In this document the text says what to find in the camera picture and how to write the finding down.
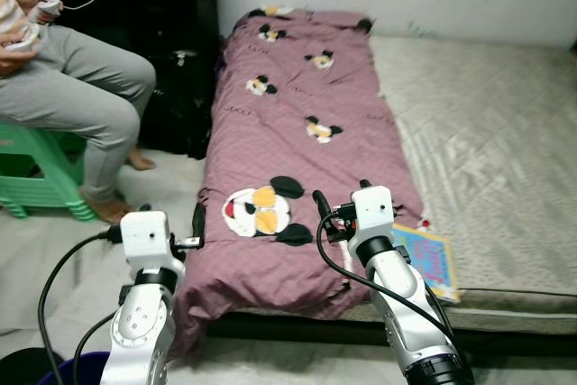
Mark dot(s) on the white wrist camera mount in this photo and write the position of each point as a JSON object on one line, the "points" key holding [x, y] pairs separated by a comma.
{"points": [[144, 236], [374, 209]]}

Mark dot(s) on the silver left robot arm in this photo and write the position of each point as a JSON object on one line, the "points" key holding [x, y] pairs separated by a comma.
{"points": [[140, 331]]}

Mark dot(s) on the white handheld controller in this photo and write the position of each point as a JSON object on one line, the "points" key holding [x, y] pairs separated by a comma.
{"points": [[50, 8], [22, 41]]}

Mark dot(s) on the green plastic stool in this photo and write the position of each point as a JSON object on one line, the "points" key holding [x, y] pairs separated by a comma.
{"points": [[36, 178]]}

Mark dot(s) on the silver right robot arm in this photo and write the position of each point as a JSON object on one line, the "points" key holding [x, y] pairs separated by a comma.
{"points": [[401, 295]]}

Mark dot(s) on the blue yellow children's book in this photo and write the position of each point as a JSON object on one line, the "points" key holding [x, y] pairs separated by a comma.
{"points": [[428, 259]]}

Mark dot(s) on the pink cartoon mouse blanket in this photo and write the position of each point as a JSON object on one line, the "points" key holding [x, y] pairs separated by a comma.
{"points": [[297, 151]]}

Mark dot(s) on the quilted grey-white mattress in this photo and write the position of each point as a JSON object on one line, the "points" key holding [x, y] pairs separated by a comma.
{"points": [[487, 151]]}

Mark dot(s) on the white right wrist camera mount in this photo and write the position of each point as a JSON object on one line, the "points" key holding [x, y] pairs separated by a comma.
{"points": [[374, 209]]}

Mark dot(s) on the person's right hand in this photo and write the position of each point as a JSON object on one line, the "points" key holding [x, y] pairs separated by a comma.
{"points": [[16, 60]]}

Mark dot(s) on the purple plastic bucket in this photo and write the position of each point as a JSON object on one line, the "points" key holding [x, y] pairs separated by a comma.
{"points": [[86, 371]]}

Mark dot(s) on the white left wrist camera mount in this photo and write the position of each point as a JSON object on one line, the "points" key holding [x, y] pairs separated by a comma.
{"points": [[144, 236]]}

